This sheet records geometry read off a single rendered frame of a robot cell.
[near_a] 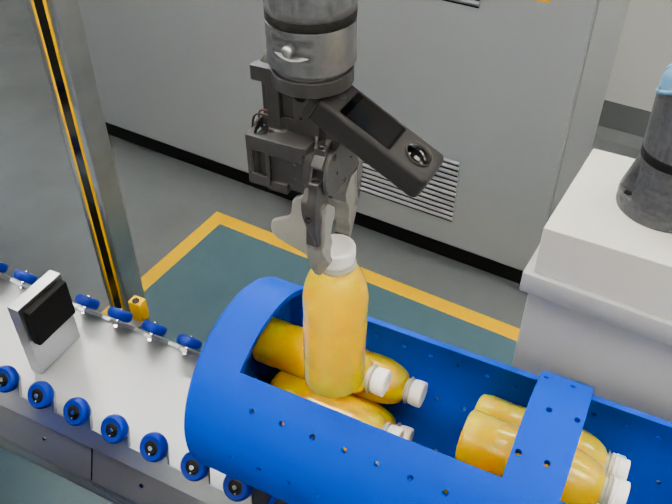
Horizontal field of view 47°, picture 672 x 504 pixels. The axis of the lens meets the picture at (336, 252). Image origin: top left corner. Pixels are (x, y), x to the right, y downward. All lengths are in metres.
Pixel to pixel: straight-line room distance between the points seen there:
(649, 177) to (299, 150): 0.66
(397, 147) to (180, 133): 2.78
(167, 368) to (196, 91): 1.97
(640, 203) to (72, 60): 0.98
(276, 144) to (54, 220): 2.70
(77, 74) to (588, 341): 0.99
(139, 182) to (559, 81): 1.86
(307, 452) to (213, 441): 0.14
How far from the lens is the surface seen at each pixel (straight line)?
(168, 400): 1.33
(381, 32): 2.59
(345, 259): 0.75
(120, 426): 1.25
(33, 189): 3.55
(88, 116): 1.53
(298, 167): 0.68
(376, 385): 1.07
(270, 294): 1.04
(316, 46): 0.61
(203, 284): 2.88
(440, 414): 1.19
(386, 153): 0.64
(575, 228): 1.18
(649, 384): 1.32
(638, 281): 1.18
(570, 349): 1.31
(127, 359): 1.41
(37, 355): 1.40
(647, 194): 1.21
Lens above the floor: 1.95
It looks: 41 degrees down
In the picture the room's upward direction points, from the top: straight up
